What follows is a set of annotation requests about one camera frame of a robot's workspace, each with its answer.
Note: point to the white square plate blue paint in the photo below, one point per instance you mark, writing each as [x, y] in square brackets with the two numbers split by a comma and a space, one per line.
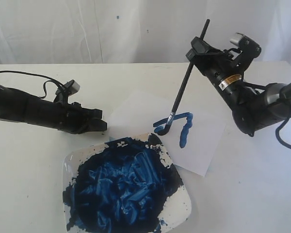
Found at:
[128, 185]

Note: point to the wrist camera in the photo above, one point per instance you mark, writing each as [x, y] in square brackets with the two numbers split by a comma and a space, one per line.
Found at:
[249, 50]
[71, 87]

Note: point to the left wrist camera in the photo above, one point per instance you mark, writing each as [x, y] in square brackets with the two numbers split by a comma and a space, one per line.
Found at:
[71, 87]

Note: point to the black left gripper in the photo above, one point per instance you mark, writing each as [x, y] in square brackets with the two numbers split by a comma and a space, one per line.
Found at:
[74, 119]

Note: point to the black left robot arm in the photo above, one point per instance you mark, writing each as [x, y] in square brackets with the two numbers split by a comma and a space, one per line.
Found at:
[20, 106]

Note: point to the black paintbrush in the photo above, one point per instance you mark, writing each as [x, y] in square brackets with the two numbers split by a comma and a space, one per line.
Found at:
[163, 126]

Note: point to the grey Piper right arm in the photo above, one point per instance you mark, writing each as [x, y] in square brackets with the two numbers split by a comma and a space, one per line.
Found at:
[253, 106]

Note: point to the white paper sheet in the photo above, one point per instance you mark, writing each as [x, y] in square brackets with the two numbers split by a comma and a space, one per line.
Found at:
[140, 110]

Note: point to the white backdrop cloth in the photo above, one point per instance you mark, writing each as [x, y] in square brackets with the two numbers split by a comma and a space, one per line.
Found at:
[136, 31]

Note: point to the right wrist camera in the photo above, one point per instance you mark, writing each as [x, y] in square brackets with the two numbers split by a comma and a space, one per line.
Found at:
[249, 50]

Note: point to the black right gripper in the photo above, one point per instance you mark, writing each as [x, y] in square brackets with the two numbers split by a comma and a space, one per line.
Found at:
[224, 69]

